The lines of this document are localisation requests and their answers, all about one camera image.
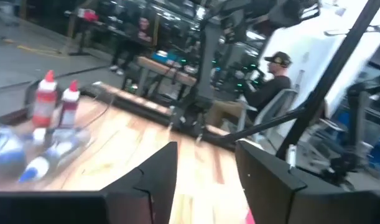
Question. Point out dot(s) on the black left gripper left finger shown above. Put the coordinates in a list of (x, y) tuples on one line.
[(149, 193)]

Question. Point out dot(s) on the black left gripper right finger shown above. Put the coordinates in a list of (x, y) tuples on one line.
[(270, 193)]

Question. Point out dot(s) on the small blue paint bottle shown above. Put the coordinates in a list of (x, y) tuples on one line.
[(37, 168)]

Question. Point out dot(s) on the maroon paint bottle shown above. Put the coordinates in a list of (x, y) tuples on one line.
[(69, 109)]

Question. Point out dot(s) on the bright red paint bottle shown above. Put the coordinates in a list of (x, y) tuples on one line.
[(45, 102)]

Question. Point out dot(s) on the large blue paint bottle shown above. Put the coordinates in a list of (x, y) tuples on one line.
[(9, 152)]

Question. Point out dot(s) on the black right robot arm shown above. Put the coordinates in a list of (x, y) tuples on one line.
[(359, 124)]

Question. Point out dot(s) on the grey office chair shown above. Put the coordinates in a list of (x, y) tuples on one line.
[(280, 105)]

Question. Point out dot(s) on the pink frosted donut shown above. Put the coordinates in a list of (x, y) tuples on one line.
[(250, 219)]

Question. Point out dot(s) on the clear plastic container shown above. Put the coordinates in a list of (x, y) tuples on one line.
[(93, 137)]

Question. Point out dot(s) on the seated person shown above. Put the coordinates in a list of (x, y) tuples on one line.
[(267, 90)]

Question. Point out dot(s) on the blue storage bin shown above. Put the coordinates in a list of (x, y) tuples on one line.
[(379, 152)]

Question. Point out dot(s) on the wooden background table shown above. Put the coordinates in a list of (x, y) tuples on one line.
[(158, 67)]

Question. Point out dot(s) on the standing person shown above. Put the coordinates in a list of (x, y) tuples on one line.
[(130, 46)]

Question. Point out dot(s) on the black overhead equipment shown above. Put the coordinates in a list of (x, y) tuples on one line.
[(270, 12)]

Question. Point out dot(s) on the black frame clamp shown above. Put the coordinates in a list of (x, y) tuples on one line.
[(186, 121)]

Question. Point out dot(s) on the grey metal post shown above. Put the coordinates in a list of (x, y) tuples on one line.
[(208, 62)]

